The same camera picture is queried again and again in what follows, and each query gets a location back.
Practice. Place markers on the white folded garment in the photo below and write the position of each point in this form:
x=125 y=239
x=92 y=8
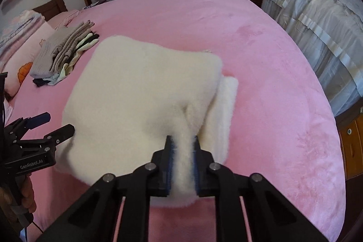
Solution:
x=58 y=78

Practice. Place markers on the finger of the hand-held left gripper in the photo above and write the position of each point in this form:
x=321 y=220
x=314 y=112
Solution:
x=42 y=118
x=63 y=131

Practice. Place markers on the white lace furniture cover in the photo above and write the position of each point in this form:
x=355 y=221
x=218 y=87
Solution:
x=312 y=18

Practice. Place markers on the black folded garment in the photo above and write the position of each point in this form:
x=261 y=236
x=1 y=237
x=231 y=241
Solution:
x=39 y=82
x=95 y=36

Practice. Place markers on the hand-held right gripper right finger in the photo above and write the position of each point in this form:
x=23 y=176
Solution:
x=196 y=162

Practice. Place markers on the wooden cabinet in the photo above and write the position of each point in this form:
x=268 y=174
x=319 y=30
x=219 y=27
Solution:
x=351 y=145

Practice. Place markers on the cream folded garment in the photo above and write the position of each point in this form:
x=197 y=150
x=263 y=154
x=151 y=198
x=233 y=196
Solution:
x=82 y=46

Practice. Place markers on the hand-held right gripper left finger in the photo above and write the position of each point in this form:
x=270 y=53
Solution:
x=169 y=162

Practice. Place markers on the pink bed cover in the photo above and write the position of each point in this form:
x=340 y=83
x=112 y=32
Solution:
x=269 y=89

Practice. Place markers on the white fluffy cardigan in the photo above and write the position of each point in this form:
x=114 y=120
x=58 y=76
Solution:
x=136 y=94

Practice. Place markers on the pink flower quilt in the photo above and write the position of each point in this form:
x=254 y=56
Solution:
x=11 y=66

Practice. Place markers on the blue floral folded blanket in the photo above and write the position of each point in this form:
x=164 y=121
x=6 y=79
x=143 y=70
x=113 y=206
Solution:
x=19 y=23

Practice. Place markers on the small dark object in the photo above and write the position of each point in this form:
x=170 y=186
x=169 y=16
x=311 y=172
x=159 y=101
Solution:
x=92 y=5

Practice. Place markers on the wooden headboard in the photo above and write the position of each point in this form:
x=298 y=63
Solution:
x=54 y=8

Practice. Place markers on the person's left hand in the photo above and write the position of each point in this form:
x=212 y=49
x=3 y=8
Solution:
x=28 y=193

